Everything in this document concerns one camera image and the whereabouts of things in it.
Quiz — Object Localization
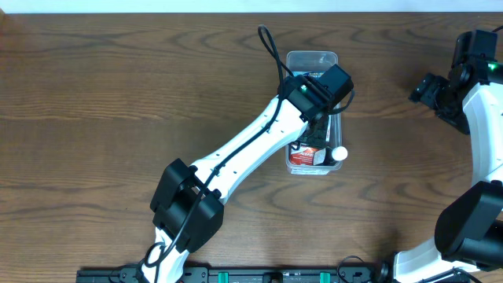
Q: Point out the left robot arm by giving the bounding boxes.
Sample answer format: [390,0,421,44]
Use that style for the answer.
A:
[138,65,354,282]

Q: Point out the red Panadol box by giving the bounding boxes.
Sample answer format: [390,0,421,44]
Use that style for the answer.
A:
[288,144,319,166]

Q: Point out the blue Kool Fever box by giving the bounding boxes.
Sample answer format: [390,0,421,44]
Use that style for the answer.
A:
[292,71,324,79]

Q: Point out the black mounting rail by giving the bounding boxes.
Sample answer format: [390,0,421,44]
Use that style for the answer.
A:
[76,266,471,283]

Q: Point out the dark bottle white cap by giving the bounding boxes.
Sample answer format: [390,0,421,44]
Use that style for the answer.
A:
[313,146,348,166]

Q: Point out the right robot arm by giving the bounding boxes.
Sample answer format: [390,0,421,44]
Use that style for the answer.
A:
[380,30,502,282]

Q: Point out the clear plastic container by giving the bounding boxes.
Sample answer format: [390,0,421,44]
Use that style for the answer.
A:
[285,50,343,175]

